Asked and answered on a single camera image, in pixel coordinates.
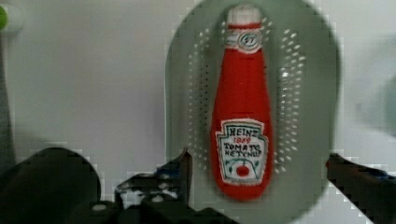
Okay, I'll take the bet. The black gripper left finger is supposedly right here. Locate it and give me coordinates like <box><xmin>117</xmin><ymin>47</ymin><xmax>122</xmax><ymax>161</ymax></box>
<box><xmin>115</xmin><ymin>147</ymin><xmax>192</xmax><ymax>209</ymax></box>

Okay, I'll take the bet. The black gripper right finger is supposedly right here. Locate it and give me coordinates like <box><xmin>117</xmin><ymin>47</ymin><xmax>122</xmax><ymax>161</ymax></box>
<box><xmin>325</xmin><ymin>153</ymin><xmax>396</xmax><ymax>224</ymax></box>

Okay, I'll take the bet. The red plush ketchup bottle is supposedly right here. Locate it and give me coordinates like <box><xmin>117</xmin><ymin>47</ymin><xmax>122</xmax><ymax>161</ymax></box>
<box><xmin>210</xmin><ymin>4</ymin><xmax>274</xmax><ymax>201</ymax></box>

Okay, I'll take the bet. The grey oval strainer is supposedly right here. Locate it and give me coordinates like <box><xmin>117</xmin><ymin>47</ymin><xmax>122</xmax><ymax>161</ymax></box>
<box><xmin>165</xmin><ymin>0</ymin><xmax>339</xmax><ymax>224</ymax></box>

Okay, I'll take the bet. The black cylinder lower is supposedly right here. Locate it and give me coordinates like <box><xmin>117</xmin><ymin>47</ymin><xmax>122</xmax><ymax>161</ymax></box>
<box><xmin>0</xmin><ymin>147</ymin><xmax>101</xmax><ymax>224</ymax></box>

